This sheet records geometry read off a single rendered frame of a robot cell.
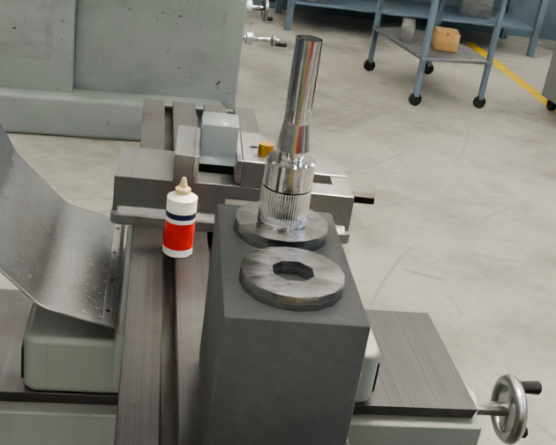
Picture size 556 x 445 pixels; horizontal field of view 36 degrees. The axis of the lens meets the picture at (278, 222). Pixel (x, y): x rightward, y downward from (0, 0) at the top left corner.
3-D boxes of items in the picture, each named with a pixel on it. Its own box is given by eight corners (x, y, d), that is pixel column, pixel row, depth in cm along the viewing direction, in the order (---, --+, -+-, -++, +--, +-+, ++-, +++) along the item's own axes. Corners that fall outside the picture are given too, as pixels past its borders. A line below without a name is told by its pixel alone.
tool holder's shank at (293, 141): (311, 155, 80) (330, 38, 75) (303, 167, 77) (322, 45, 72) (279, 148, 80) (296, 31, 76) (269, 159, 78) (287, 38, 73)
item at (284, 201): (311, 217, 83) (319, 165, 81) (298, 236, 79) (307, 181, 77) (265, 207, 84) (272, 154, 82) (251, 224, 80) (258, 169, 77)
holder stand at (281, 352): (306, 362, 96) (334, 199, 87) (335, 504, 76) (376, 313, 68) (199, 355, 94) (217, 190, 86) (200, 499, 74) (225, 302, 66)
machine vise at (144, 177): (336, 203, 138) (347, 139, 134) (349, 245, 125) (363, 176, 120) (119, 182, 134) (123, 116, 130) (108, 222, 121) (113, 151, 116)
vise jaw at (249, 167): (269, 158, 133) (273, 134, 131) (275, 190, 122) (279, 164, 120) (231, 154, 132) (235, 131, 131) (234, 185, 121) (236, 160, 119)
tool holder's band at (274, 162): (319, 165, 81) (321, 155, 80) (307, 181, 77) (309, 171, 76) (272, 154, 82) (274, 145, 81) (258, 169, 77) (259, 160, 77)
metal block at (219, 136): (233, 152, 129) (237, 114, 126) (234, 167, 123) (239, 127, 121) (199, 148, 128) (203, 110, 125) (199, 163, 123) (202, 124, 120)
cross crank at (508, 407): (511, 415, 153) (528, 361, 148) (537, 460, 143) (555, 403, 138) (426, 412, 151) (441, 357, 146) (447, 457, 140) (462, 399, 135)
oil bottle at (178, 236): (191, 245, 118) (199, 172, 113) (192, 260, 114) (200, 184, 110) (162, 244, 117) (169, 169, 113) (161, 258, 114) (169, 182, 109)
